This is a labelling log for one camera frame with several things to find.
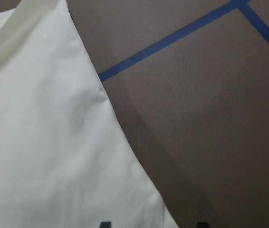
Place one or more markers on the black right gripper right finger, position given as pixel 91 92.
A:
pixel 202 225

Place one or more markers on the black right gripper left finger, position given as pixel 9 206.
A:
pixel 105 224

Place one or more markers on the cream long-sleeve printed shirt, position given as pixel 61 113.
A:
pixel 64 159

